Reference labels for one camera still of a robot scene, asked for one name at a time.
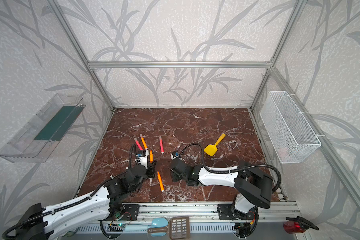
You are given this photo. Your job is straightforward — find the orange pen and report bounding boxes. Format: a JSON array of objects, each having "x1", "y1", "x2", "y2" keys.
[
  {"x1": 140, "y1": 134, "x2": 148, "y2": 150},
  {"x1": 149, "y1": 150, "x2": 154, "y2": 163},
  {"x1": 157, "y1": 171, "x2": 165, "y2": 192}
]

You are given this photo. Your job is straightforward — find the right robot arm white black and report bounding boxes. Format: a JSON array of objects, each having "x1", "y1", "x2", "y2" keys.
[{"x1": 171, "y1": 157, "x2": 282, "y2": 214}]

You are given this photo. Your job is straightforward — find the green circuit board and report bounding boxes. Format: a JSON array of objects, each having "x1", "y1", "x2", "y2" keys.
[{"x1": 106, "y1": 223, "x2": 125, "y2": 233}]

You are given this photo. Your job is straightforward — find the white wire mesh basket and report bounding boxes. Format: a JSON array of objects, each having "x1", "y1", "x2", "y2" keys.
[{"x1": 260, "y1": 91, "x2": 322, "y2": 164}]

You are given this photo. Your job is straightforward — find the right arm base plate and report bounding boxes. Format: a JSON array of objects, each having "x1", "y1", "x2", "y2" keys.
[{"x1": 217, "y1": 204, "x2": 259, "y2": 221}]

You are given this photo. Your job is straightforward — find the red capped pen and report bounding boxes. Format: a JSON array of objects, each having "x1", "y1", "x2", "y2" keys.
[{"x1": 159, "y1": 136, "x2": 164, "y2": 154}]

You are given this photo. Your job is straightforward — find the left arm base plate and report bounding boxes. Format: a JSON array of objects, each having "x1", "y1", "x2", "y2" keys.
[{"x1": 117, "y1": 204, "x2": 140, "y2": 221}]

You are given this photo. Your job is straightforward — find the red black tool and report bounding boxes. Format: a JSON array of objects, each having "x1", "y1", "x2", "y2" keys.
[{"x1": 283, "y1": 216, "x2": 319, "y2": 234}]

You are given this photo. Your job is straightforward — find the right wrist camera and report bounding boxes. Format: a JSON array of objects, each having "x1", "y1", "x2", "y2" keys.
[{"x1": 171, "y1": 151, "x2": 180, "y2": 160}]

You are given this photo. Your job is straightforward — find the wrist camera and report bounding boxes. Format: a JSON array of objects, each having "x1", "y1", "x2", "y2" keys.
[
  {"x1": 171, "y1": 151, "x2": 180, "y2": 160},
  {"x1": 135, "y1": 150, "x2": 149, "y2": 169}
]

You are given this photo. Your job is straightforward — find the clear plastic wall tray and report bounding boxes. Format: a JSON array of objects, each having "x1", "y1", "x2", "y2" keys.
[{"x1": 0, "y1": 94, "x2": 86, "y2": 163}]

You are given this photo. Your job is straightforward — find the yellow toy spatula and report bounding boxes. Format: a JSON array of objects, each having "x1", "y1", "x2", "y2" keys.
[{"x1": 204, "y1": 133, "x2": 226, "y2": 156}]

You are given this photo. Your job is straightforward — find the orange pen front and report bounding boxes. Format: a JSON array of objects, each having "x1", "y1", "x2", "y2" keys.
[{"x1": 157, "y1": 171, "x2": 165, "y2": 192}]

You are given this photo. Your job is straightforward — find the light blue brush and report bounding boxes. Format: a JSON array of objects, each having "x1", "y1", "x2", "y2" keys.
[{"x1": 124, "y1": 218, "x2": 169, "y2": 237}]

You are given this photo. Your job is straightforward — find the brown slotted spatula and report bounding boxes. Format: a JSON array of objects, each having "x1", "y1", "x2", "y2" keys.
[{"x1": 169, "y1": 216, "x2": 191, "y2": 240}]

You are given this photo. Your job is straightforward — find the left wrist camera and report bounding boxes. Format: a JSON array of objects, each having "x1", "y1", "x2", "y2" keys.
[{"x1": 135, "y1": 150, "x2": 149, "y2": 169}]

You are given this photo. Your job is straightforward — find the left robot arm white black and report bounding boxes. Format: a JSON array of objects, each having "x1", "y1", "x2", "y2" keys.
[{"x1": 2, "y1": 161, "x2": 157, "y2": 240}]

